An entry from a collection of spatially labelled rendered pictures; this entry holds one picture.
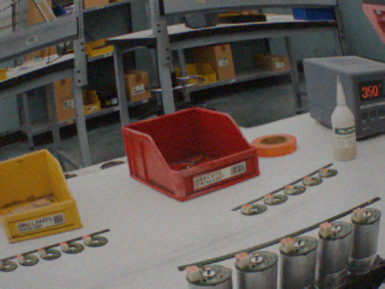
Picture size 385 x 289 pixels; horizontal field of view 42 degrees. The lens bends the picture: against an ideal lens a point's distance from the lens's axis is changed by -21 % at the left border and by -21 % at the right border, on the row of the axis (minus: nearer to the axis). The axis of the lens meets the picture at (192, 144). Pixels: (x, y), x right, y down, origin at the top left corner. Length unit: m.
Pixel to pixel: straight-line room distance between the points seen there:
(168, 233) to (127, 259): 0.06
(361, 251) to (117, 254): 0.24
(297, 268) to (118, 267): 0.19
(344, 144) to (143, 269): 0.30
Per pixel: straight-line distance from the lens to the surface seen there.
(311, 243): 0.32
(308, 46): 6.12
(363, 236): 0.35
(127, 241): 0.52
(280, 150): 0.70
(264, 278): 0.31
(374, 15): 0.44
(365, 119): 0.72
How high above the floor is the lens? 0.96
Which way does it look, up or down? 15 degrees down
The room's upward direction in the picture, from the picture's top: 8 degrees counter-clockwise
